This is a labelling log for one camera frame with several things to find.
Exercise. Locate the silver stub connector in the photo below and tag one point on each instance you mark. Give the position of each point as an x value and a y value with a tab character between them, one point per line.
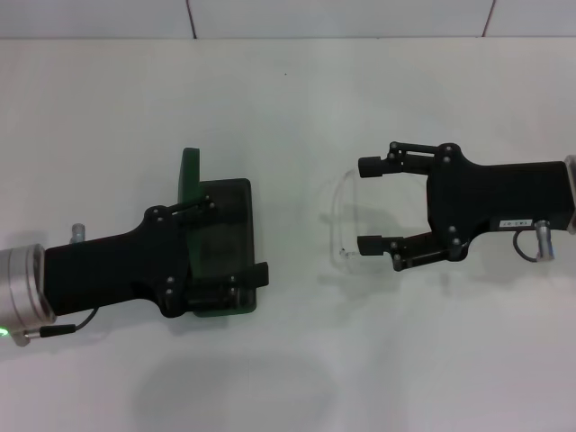
78	231

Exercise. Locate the green glasses case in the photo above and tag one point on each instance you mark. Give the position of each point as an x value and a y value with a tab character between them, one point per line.
225	202

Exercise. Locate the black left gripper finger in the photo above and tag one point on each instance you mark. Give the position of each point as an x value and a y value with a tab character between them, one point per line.
256	274

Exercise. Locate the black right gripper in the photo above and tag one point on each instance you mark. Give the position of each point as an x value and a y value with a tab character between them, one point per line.
495	193

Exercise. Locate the clear frame glasses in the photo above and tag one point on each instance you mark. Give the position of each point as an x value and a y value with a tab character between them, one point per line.
344	254

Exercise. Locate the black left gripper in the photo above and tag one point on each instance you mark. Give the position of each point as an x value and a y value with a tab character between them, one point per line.
112	270

